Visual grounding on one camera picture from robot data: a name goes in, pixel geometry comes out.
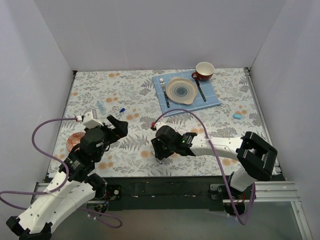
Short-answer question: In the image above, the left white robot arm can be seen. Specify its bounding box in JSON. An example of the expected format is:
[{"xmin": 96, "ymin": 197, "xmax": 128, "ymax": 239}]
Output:
[{"xmin": 6, "ymin": 112, "xmax": 128, "ymax": 240}]

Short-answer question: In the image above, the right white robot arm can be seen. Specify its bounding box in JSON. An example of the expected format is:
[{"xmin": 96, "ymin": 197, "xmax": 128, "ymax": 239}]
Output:
[{"xmin": 151, "ymin": 122, "xmax": 278, "ymax": 199}]

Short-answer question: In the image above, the light blue pen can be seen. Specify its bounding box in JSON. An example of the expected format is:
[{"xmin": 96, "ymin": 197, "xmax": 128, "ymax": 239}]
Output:
[{"xmin": 97, "ymin": 101, "xmax": 107, "ymax": 116}]

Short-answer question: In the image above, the light blue pen cap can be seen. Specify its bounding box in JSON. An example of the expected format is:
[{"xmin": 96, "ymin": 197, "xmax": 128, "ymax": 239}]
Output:
[{"xmin": 233, "ymin": 113, "xmax": 242, "ymax": 120}]

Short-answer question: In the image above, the red patterned small bowl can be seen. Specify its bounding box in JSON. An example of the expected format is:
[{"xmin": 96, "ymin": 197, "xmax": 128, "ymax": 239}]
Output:
[{"xmin": 66, "ymin": 132, "xmax": 85, "ymax": 152}]

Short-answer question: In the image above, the beige blue plate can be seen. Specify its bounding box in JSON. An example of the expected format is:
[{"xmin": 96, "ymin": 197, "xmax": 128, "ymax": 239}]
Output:
[{"xmin": 166, "ymin": 77, "xmax": 198, "ymax": 105}]

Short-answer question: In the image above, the blue checked cloth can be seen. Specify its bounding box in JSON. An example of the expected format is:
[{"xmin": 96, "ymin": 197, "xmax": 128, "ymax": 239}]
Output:
[{"xmin": 152, "ymin": 70, "xmax": 222, "ymax": 117}]

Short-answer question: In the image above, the red white cup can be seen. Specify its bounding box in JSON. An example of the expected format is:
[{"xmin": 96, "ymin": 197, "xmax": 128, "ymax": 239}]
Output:
[{"xmin": 191, "ymin": 62, "xmax": 215, "ymax": 82}]

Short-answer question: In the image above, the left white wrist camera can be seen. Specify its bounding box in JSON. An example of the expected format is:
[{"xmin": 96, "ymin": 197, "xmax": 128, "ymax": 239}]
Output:
[{"xmin": 82, "ymin": 111, "xmax": 103, "ymax": 129}]

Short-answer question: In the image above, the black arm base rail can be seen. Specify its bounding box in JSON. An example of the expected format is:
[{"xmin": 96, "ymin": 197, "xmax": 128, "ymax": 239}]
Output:
[{"xmin": 82, "ymin": 174, "xmax": 257, "ymax": 212}]

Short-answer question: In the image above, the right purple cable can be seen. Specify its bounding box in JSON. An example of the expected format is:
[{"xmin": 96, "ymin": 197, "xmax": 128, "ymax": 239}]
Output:
[{"xmin": 153, "ymin": 108, "xmax": 257, "ymax": 226}]

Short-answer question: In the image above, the fork with black handle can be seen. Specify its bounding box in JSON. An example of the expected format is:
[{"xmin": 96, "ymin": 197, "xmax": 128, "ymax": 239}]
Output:
[{"xmin": 159, "ymin": 78, "xmax": 170, "ymax": 109}]

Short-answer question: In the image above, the knife with black handle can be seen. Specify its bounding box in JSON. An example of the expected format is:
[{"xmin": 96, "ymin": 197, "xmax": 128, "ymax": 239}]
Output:
[{"xmin": 195, "ymin": 79, "xmax": 207, "ymax": 102}]

